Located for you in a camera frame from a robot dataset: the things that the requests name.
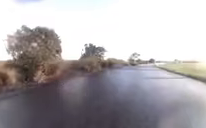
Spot small leafy tree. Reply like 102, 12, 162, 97
127, 51, 142, 67

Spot large leafy tree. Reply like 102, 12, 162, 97
4, 24, 63, 84

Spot round leafy tree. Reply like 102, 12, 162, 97
79, 42, 108, 73

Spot dark asphalt road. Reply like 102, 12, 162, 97
0, 63, 206, 128

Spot dry brown bushes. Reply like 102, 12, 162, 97
0, 54, 129, 90

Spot green grass verge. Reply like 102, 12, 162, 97
156, 61, 206, 85

